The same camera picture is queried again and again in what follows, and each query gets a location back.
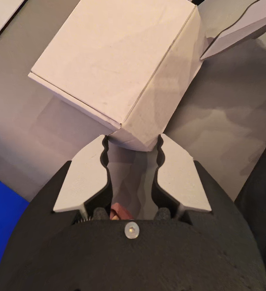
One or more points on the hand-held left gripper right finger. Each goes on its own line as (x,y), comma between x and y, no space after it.
(183,184)

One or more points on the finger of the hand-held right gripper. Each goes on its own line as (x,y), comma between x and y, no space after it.
(249,25)

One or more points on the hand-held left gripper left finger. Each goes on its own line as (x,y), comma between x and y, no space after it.
(82,184)

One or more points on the blue plastic bin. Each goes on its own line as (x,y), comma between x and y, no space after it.
(3,227)

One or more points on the white cardboard box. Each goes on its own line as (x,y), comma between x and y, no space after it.
(112,56)

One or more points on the person's left hand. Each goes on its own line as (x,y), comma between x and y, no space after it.
(120,212)

